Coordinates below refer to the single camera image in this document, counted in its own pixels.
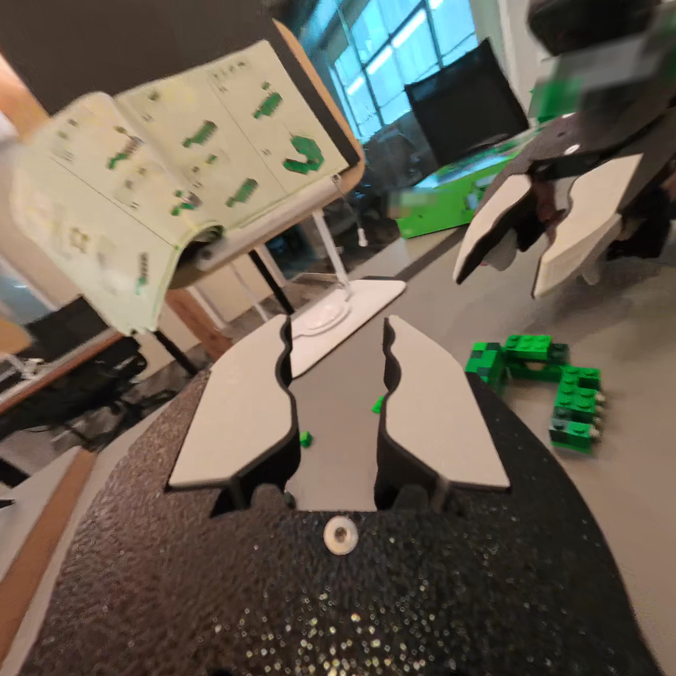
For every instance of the large office window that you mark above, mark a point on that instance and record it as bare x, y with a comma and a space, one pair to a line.
380, 63

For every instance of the black office chair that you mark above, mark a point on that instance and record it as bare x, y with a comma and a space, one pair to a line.
95, 388

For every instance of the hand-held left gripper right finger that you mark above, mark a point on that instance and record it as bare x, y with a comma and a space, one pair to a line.
438, 417

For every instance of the white book stand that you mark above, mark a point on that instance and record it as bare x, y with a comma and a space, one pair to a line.
369, 295

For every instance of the black screen panel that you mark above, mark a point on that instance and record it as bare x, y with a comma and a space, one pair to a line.
464, 105

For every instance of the small green brick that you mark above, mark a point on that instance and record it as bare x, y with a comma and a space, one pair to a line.
378, 405
306, 439

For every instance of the brick building instruction booklet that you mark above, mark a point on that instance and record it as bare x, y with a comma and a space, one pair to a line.
158, 158

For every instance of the grey desk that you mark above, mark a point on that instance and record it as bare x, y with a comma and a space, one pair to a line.
607, 327

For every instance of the green brick snake assembly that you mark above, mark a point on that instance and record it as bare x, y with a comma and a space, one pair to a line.
575, 391

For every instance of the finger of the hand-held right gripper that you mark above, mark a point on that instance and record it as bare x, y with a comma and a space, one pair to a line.
586, 222
488, 222

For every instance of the green brick set box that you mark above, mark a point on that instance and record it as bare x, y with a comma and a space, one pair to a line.
454, 222

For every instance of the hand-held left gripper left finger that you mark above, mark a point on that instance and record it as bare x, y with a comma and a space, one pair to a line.
237, 412

